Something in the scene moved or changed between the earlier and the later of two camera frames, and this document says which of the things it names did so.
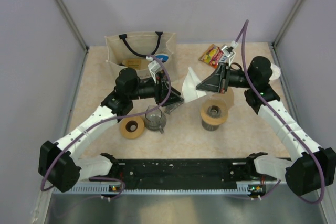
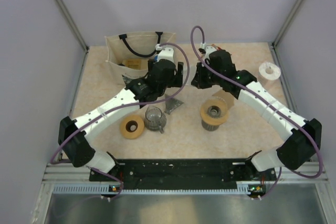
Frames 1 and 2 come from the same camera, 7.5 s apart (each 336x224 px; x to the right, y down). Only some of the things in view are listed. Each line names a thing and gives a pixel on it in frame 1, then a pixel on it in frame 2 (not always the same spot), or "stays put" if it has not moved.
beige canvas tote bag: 145,52 stays put
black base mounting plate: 182,172 stays put
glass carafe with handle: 155,120 stays put
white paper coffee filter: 191,82 → 192,71
